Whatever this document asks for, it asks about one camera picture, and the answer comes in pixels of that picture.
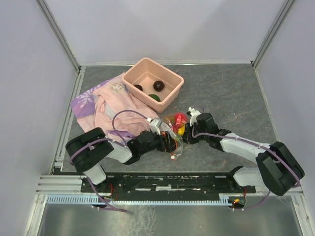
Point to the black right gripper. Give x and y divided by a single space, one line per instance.
187 134

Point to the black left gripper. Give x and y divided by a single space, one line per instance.
169 144

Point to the yellow fake pear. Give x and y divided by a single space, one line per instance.
181 130

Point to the red fake tomato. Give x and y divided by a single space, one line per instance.
180 119

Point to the clear zip top bag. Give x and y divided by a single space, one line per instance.
167 125

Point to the dark green fake vegetable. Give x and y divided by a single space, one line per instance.
155 97

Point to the dark purple fake eggplant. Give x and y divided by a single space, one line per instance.
158 86

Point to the dark brown fake fruit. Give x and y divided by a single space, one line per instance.
139 87

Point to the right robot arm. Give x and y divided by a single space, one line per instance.
276 167

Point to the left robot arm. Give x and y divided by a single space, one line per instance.
87 150

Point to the pink plastic tub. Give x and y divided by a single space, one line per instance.
145 72

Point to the pink purple printed cloth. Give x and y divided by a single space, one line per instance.
111 107

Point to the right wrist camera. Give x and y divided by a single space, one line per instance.
193 113

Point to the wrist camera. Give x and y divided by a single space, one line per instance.
193 113
154 126

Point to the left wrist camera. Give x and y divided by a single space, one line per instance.
154 126

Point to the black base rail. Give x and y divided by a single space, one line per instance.
173 186

